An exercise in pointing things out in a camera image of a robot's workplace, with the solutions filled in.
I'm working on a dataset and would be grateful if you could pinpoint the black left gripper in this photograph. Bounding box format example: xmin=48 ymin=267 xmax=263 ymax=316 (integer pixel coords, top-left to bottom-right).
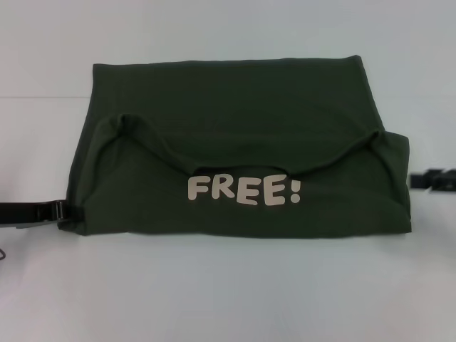
xmin=0 ymin=199 xmax=86 ymax=229

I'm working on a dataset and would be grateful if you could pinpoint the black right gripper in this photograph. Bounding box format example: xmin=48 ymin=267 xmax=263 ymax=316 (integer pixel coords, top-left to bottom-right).
xmin=409 ymin=168 xmax=456 ymax=192

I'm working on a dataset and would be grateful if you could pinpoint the dark green shirt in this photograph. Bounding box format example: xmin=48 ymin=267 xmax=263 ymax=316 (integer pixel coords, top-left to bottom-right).
xmin=66 ymin=53 xmax=415 ymax=247

